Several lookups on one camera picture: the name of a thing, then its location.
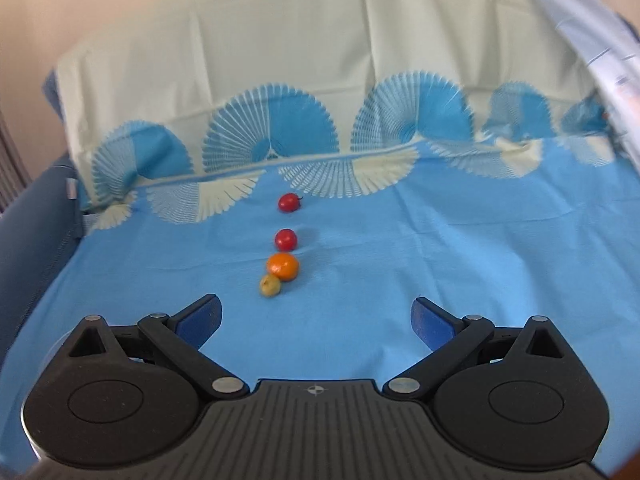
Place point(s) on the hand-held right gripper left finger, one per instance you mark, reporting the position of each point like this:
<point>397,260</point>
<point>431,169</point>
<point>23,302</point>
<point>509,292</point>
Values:
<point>200,321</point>

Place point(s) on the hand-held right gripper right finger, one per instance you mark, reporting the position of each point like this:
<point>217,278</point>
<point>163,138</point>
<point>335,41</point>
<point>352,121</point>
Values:
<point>431,324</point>

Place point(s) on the yellow-brown longan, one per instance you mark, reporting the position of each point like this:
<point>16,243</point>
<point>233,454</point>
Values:
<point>270,285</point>

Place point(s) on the orange tangerine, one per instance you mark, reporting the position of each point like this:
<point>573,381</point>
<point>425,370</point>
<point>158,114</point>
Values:
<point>283,266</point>

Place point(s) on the red cherry tomato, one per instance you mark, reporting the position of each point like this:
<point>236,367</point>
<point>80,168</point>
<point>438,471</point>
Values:
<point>286,239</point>
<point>289,202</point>

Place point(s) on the light blue plate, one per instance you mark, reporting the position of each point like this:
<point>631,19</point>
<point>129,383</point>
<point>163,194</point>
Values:
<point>54,352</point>

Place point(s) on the blue fan-patterned bed sheet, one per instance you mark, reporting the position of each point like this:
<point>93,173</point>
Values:
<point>400,240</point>

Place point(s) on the grey curtain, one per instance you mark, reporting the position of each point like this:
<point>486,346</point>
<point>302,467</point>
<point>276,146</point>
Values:
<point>10,165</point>

